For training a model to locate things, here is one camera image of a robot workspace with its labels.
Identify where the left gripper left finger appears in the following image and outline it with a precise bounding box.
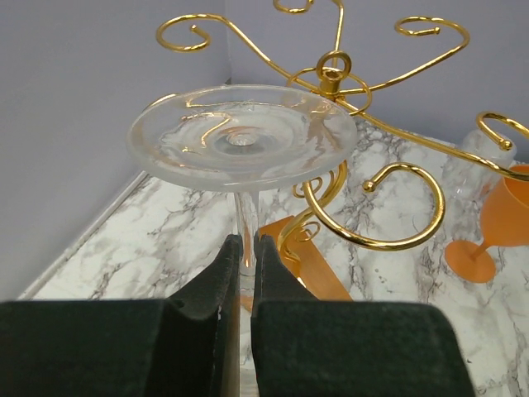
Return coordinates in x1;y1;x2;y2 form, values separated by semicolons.
1;235;241;396

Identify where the clear wine glass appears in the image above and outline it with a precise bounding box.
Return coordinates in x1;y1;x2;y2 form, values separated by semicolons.
126;85;358;396
441;129;517;242

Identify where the orange plastic goblet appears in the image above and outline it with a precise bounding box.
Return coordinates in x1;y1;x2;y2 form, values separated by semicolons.
445;178;528;283

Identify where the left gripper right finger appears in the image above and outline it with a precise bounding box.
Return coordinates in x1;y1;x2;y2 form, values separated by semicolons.
252;236;474;396

